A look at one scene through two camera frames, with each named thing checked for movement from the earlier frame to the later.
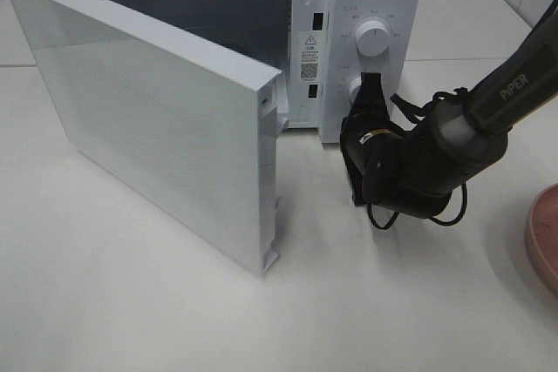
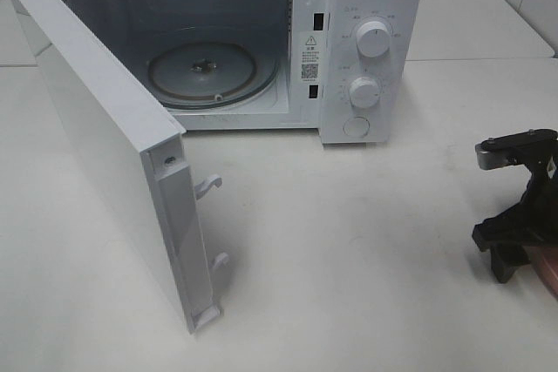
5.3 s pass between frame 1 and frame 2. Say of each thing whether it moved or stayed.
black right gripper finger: moved
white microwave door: moved
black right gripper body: moved
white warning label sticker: stayed
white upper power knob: stayed
